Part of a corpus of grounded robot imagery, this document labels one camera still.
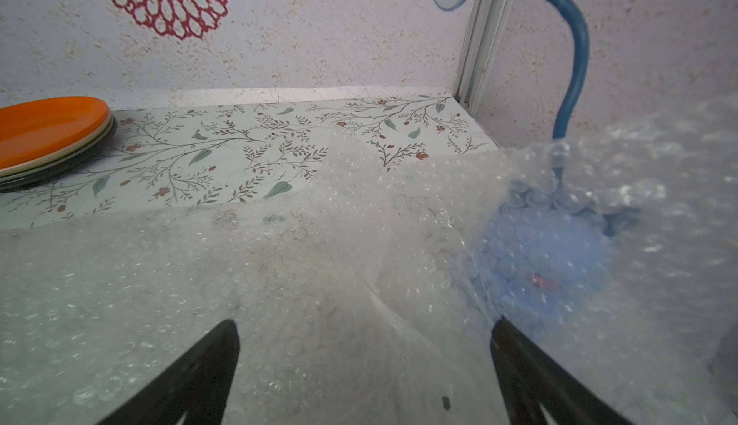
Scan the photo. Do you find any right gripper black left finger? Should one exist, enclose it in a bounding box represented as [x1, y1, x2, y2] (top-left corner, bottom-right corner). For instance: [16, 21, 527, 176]
[100, 319, 240, 425]

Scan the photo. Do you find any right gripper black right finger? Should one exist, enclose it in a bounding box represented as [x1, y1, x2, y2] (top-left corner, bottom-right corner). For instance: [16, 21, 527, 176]
[490, 318, 630, 424]

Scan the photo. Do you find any clear bubble wrap sheet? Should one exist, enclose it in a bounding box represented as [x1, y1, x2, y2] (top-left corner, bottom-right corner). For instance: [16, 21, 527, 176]
[1, 96, 737, 424]

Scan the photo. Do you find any orange plate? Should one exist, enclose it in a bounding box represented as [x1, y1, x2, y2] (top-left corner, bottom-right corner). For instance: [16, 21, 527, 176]
[1, 96, 113, 176]

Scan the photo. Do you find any yellow plate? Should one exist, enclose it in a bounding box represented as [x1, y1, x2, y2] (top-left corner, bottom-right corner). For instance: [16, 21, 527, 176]
[1, 115, 116, 178]

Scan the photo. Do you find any blue toy with cord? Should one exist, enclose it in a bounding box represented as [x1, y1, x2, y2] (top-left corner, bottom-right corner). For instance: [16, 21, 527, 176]
[434, 0, 639, 330]

